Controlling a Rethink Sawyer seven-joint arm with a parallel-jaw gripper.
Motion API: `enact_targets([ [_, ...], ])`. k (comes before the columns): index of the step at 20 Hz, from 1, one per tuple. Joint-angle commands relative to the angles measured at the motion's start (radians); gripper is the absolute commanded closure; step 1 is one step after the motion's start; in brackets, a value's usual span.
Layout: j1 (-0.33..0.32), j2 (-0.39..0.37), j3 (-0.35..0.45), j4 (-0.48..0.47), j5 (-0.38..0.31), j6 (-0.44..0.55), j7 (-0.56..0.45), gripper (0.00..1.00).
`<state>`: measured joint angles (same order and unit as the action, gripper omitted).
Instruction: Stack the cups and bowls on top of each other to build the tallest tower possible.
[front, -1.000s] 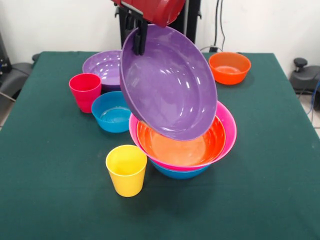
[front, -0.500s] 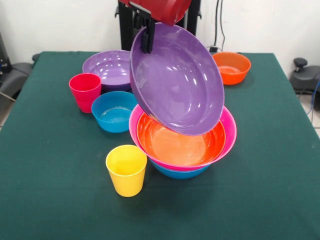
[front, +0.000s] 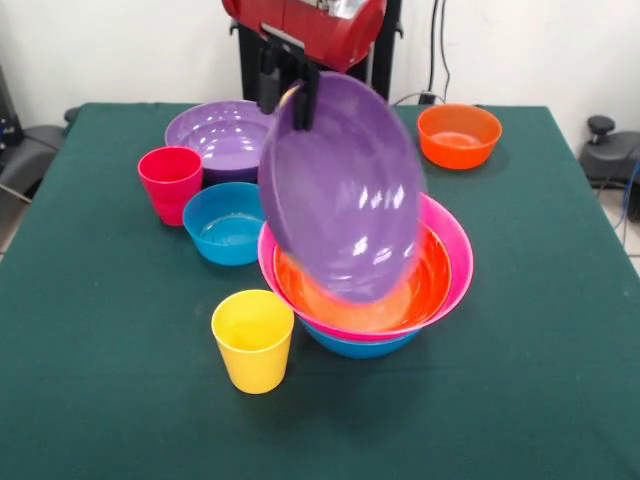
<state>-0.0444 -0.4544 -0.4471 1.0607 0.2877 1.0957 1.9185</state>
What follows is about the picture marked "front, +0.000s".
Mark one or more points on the black round knob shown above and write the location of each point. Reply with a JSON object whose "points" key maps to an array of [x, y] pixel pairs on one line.
{"points": [[71, 115]]}

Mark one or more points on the small orange plastic bowl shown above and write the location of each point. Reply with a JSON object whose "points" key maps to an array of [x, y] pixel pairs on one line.
{"points": [[457, 145]]}

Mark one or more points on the small blue plastic bowl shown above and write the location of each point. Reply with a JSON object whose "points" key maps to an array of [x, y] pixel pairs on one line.
{"points": [[220, 235]]}

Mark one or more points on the pink plastic bowl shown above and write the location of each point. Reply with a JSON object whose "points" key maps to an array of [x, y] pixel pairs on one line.
{"points": [[460, 260]]}

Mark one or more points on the large blue plastic bowl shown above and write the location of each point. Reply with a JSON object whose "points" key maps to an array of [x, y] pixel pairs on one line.
{"points": [[360, 350]]}

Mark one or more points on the purple plastic bowl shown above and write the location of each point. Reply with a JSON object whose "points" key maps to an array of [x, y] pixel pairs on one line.
{"points": [[210, 140], [340, 190]]}

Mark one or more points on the black padded equipment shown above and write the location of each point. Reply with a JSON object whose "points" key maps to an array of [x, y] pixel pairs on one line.
{"points": [[35, 150]]}

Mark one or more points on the dark green tablecloth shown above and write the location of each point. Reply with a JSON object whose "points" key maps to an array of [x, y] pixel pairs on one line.
{"points": [[350, 435]]}

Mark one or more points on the yellow plastic cup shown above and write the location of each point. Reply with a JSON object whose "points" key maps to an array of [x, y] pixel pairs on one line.
{"points": [[288, 95], [252, 355]]}

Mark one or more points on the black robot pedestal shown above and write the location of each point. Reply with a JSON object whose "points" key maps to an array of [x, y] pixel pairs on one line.
{"points": [[250, 75]]}

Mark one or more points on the large orange plastic bowl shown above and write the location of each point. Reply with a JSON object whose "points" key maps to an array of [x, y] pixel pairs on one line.
{"points": [[430, 280]]}

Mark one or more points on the dark device box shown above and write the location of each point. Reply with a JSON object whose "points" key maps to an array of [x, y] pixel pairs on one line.
{"points": [[7, 125]]}

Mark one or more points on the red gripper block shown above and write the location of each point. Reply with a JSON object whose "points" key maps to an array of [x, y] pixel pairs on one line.
{"points": [[340, 40]]}

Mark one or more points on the black equipment base with knob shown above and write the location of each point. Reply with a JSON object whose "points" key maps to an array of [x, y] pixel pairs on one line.
{"points": [[612, 155]]}

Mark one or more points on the red plastic cup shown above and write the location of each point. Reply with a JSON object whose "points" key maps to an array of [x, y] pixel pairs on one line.
{"points": [[167, 185]]}

